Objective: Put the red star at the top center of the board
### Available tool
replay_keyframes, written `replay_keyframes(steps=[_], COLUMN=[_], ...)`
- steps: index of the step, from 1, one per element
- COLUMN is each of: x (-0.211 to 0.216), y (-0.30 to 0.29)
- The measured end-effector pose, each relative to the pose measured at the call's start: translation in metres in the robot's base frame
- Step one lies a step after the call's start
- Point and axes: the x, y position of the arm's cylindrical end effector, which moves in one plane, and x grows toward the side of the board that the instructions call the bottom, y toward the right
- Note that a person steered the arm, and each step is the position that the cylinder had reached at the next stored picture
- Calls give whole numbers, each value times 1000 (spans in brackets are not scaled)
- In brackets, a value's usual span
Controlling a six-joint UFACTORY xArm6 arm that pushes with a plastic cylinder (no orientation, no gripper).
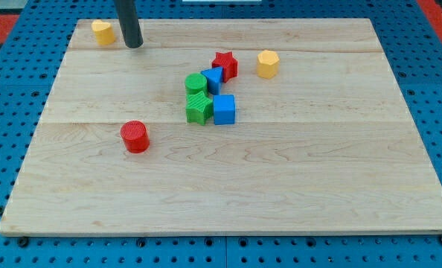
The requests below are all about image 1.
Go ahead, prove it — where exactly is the blue cube block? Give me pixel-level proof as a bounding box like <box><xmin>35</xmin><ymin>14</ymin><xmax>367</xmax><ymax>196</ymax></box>
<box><xmin>213</xmin><ymin>95</ymin><xmax>236</xmax><ymax>125</ymax></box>

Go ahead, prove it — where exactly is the green star block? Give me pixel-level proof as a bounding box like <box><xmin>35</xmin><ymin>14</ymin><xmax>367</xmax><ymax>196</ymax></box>
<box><xmin>185</xmin><ymin>92</ymin><xmax>214</xmax><ymax>126</ymax></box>

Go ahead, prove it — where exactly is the blue triangle block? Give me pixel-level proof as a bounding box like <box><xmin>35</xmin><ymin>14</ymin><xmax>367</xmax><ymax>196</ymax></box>
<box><xmin>201</xmin><ymin>67</ymin><xmax>223</xmax><ymax>95</ymax></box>

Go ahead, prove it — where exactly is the yellow hexagon block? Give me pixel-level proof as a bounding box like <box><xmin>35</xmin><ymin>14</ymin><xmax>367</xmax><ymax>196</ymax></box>
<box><xmin>257</xmin><ymin>50</ymin><xmax>280</xmax><ymax>79</ymax></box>

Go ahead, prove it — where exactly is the yellow heart block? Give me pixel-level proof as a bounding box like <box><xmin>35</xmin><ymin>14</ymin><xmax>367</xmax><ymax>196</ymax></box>
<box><xmin>91</xmin><ymin>19</ymin><xmax>116</xmax><ymax>45</ymax></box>

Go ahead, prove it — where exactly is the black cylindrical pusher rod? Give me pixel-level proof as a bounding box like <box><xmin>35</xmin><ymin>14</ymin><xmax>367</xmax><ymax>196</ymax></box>
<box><xmin>114</xmin><ymin>0</ymin><xmax>144</xmax><ymax>48</ymax></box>

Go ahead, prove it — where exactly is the red cylinder block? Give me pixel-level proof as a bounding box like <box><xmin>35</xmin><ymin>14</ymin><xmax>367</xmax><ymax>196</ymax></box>
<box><xmin>120</xmin><ymin>121</ymin><xmax>150</xmax><ymax>153</ymax></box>

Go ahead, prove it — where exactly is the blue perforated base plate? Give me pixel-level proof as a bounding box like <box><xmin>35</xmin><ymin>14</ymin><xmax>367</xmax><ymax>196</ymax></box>
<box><xmin>0</xmin><ymin>0</ymin><xmax>442</xmax><ymax>267</ymax></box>

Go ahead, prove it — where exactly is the wooden board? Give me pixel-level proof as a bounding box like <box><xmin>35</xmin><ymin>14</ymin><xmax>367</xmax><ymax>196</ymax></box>
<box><xmin>0</xmin><ymin>19</ymin><xmax>442</xmax><ymax>237</ymax></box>

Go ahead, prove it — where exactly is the green cylinder block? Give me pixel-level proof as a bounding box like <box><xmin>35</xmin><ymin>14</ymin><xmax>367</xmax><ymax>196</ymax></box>
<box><xmin>185</xmin><ymin>73</ymin><xmax>208</xmax><ymax>95</ymax></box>

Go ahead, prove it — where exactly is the red star block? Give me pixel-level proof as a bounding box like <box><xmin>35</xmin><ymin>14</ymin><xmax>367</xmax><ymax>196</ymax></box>
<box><xmin>211</xmin><ymin>51</ymin><xmax>238</xmax><ymax>83</ymax></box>

